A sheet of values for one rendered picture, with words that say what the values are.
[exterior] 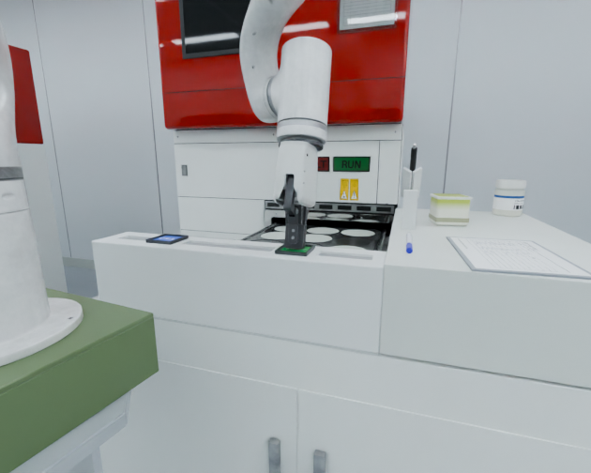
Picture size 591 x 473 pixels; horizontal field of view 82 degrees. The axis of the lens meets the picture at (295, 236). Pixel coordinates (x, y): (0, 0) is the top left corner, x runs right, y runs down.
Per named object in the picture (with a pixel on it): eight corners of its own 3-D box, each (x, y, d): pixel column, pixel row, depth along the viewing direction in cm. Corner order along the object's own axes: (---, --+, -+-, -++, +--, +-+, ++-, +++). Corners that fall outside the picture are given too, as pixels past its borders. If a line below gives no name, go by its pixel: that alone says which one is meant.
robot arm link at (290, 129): (287, 135, 63) (286, 151, 63) (269, 119, 54) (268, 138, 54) (331, 133, 60) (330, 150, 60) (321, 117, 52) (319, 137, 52)
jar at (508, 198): (489, 212, 98) (492, 178, 96) (517, 213, 96) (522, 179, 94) (494, 216, 91) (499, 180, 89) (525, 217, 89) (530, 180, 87)
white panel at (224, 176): (184, 234, 137) (176, 130, 128) (394, 250, 113) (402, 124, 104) (179, 236, 134) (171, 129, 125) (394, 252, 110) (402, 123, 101)
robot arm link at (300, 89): (263, 125, 57) (304, 114, 51) (267, 46, 57) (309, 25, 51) (296, 136, 64) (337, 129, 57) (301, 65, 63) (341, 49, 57)
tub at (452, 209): (427, 220, 85) (430, 192, 84) (459, 221, 84) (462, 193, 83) (434, 225, 78) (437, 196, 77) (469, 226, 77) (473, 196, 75)
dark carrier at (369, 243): (278, 225, 116) (278, 223, 116) (381, 231, 106) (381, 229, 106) (229, 250, 84) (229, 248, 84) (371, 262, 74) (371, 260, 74)
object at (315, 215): (265, 235, 124) (265, 208, 121) (391, 243, 111) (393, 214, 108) (264, 236, 122) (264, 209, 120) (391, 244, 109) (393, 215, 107)
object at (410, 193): (399, 224, 80) (402, 166, 77) (416, 225, 78) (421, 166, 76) (399, 229, 74) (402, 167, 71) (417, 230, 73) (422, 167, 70)
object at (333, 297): (133, 291, 77) (127, 231, 74) (382, 326, 61) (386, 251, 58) (98, 308, 69) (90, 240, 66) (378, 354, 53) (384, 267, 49)
